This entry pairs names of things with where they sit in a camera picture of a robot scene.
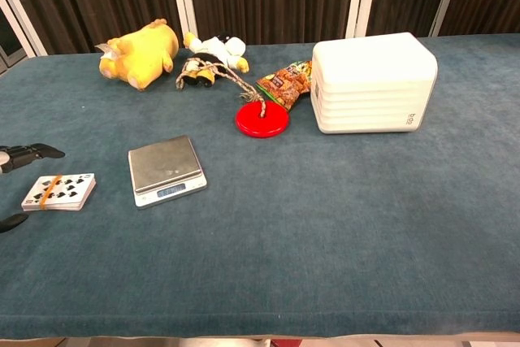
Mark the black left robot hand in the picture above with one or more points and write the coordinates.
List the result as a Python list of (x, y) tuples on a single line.
[(24, 155)]

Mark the blue-green table cloth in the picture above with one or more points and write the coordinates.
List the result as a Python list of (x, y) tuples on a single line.
[(284, 221)]

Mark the yellow plush pig toy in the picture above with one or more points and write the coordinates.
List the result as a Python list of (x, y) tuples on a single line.
[(143, 54)]

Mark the silver digital kitchen scale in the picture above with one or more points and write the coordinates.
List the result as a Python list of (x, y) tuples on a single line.
[(165, 170)]

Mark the white ribbed plastic box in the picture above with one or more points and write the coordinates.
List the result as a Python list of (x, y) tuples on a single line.
[(371, 83)]

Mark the rubber-banded playing card deck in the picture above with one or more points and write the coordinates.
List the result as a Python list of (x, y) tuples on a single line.
[(61, 192)]

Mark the orange snack bag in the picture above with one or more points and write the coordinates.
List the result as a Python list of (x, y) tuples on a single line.
[(286, 83)]

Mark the black and white plush toy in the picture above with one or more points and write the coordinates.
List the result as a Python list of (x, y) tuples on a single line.
[(215, 56)]

